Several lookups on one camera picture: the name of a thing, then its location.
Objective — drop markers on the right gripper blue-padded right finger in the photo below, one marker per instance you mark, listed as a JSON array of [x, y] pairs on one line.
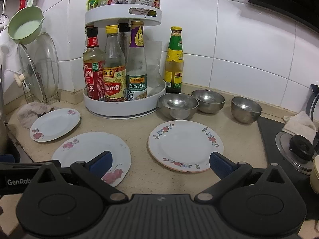
[[231, 176]]

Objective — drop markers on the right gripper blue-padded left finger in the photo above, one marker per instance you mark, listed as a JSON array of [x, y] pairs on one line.
[[99, 176]]

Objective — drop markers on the large white floral plate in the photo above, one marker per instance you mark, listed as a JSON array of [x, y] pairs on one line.
[[85, 147]]

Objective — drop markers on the small cream floral-rim plate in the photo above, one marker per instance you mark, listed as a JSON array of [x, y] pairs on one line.
[[184, 146]]

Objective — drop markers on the black gas stove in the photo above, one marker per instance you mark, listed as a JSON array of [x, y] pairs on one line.
[[269, 129]]

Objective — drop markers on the left white floral plate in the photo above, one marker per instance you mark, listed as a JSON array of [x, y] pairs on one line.
[[54, 124]]

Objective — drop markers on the small steel bowl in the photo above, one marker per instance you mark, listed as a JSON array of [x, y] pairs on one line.
[[244, 110]]

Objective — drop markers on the grey dish cloth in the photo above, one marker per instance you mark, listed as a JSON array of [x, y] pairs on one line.
[[30, 112]]

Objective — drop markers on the steel lid with black knob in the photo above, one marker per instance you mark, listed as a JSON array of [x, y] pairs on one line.
[[297, 150]]

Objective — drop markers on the middle steel bowl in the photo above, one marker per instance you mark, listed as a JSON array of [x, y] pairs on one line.
[[209, 102]]

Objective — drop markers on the white stove cloth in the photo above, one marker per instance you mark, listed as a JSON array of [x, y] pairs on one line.
[[300, 124]]

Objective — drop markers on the large steel bowl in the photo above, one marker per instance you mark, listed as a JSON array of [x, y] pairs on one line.
[[177, 106]]

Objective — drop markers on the small glass pot lid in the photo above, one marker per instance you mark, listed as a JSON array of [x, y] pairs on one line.
[[28, 76]]

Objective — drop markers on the red-label soy sauce bottle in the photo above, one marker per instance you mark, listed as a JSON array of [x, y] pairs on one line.
[[93, 61]]

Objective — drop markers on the purple-neck fish sauce bottle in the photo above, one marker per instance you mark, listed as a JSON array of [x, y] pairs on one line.
[[136, 65]]

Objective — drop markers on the yellow-cap vinegar bottle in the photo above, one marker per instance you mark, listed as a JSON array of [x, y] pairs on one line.
[[114, 72]]

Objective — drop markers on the green-yellow oil bottle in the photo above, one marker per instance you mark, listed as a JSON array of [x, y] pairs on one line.
[[174, 62]]

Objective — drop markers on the large glass pot lid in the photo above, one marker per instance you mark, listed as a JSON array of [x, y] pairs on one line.
[[45, 55]]

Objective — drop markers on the green plastic ladle bowl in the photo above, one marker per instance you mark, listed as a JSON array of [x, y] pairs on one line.
[[26, 24]]

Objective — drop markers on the white two-tier rotating rack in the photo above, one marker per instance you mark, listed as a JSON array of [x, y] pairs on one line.
[[122, 15]]

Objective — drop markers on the wire lid rack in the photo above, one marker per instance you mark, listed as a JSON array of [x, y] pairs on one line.
[[49, 85]]

